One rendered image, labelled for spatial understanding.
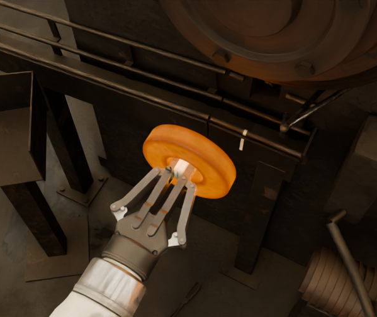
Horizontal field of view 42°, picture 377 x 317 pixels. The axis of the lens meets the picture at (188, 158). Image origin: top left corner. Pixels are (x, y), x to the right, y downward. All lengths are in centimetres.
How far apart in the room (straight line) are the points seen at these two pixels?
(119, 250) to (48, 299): 95
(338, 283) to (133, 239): 51
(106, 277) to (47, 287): 97
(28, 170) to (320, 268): 64
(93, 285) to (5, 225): 110
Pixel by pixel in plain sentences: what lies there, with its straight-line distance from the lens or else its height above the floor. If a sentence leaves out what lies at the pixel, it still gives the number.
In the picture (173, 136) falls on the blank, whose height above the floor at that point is 90.
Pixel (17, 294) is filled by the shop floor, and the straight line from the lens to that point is 166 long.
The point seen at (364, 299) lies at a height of 56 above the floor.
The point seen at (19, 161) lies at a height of 60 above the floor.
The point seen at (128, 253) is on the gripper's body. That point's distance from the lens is 69.
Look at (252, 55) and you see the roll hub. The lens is 69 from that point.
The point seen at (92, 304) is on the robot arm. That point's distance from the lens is 67.
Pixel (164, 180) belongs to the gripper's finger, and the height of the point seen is 85.
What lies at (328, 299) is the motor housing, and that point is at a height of 50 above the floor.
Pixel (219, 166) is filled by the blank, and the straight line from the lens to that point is 73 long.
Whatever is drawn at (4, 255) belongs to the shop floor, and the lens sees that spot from 172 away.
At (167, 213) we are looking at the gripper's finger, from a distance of 73.
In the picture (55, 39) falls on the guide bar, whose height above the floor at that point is 66.
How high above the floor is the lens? 151
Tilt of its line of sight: 58 degrees down
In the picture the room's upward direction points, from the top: straight up
